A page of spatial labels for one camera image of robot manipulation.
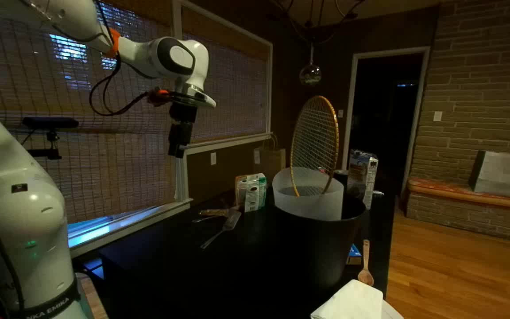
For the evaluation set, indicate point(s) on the woven window blind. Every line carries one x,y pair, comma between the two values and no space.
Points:
107,166
238,95

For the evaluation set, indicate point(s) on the white box on bench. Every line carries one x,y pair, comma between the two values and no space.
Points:
506,171

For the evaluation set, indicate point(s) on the white door frame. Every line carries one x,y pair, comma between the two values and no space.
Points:
350,118

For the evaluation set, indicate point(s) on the black camera on stand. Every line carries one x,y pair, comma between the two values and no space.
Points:
49,123

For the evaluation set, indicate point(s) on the folded white paper towel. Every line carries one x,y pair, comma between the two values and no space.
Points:
353,302

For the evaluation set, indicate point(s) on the wooden spoon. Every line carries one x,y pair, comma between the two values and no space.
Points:
366,268

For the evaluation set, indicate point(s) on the white wall outlet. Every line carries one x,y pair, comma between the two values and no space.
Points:
213,158
258,157

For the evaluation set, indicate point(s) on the round wooden mesh racket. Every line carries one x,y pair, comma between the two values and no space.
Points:
316,139

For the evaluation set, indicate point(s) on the brick bench with wooden top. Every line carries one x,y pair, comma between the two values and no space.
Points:
474,201

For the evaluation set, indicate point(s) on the hanging glass globe lamp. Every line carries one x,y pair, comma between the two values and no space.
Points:
311,73

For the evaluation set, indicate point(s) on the white window sill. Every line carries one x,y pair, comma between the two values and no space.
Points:
120,222

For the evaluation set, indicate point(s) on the white window frame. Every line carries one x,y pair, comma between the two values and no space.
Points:
178,178

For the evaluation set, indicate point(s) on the white translucent container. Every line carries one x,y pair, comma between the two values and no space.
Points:
309,201

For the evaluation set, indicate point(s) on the white light switch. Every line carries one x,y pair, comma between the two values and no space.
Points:
438,116

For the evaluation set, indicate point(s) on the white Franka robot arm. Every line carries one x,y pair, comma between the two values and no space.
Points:
26,224

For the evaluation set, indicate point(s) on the large black bucket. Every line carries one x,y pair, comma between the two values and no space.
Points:
320,249

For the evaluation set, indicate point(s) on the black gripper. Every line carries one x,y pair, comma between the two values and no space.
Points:
182,121

